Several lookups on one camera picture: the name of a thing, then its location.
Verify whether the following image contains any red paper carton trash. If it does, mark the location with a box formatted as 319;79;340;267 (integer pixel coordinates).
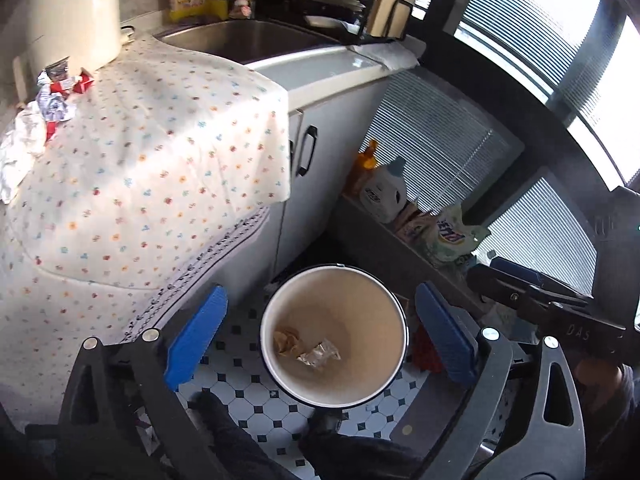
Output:
49;70;94;96

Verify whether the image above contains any brown crumpled paper trash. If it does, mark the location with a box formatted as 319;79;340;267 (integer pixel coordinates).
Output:
273;327;305;359

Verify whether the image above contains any white round trash bin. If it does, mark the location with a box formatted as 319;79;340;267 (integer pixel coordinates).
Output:
259;264;409;410

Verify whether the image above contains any person's right hand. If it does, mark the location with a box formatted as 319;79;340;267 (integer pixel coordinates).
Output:
573;358;636;426

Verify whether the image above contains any green detergent refill pouch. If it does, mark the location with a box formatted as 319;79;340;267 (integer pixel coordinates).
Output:
426;204;491;264

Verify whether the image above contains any clear crumpled plastic wrapper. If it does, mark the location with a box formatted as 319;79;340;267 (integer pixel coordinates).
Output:
296;339;342;370

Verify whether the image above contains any white detergent jug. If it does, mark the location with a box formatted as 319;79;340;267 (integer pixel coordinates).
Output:
359;156;407;224

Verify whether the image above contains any floral white tablecloth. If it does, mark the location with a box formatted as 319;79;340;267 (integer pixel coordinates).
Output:
1;37;291;426

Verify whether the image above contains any orange spray bottle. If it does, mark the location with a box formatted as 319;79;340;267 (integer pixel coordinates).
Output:
344;139;378;196

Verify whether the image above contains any white crumpled tissue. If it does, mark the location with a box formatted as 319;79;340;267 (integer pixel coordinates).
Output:
1;101;47;205

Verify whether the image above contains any crumpled silver foil wrapper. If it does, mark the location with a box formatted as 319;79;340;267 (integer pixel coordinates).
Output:
36;70;75;124

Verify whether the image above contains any white folded dish cloth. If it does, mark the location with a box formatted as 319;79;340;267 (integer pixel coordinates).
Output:
348;38;426;72

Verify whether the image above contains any stainless steel sink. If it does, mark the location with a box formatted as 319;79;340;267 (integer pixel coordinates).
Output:
155;20;338;64

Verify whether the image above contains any pink small figurine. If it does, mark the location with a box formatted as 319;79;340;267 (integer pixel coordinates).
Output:
229;0;253;20

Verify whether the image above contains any white cabinet with black handles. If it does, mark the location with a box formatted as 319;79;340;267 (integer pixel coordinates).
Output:
215;47;390;307

